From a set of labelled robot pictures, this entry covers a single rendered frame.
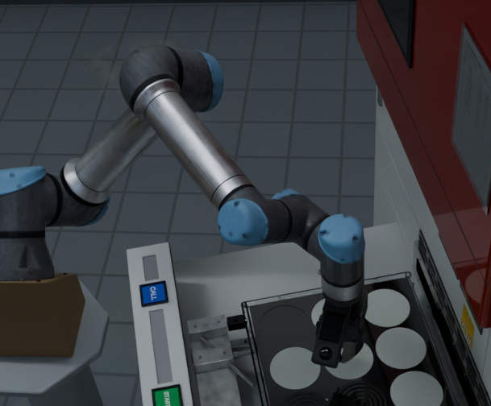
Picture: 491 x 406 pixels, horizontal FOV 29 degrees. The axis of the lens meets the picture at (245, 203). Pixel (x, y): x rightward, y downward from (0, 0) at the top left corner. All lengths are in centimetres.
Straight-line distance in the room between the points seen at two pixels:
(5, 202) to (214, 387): 56
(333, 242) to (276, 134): 219
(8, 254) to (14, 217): 8
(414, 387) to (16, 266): 82
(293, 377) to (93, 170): 59
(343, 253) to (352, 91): 238
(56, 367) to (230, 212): 72
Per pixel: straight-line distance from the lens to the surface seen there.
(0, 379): 213
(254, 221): 152
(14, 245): 198
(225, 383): 194
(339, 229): 158
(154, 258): 207
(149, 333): 194
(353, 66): 404
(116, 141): 195
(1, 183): 199
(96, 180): 201
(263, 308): 202
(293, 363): 194
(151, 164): 368
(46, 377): 210
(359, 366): 193
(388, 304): 202
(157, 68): 173
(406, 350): 195
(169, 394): 185
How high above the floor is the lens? 250
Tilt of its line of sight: 46 degrees down
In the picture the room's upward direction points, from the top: 7 degrees counter-clockwise
